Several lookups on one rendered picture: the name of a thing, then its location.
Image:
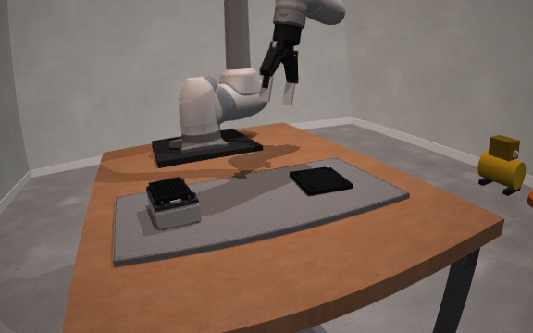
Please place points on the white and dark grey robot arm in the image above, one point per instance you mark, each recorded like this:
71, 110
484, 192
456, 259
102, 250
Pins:
204, 105

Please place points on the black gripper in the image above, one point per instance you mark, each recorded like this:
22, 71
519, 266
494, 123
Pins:
289, 36

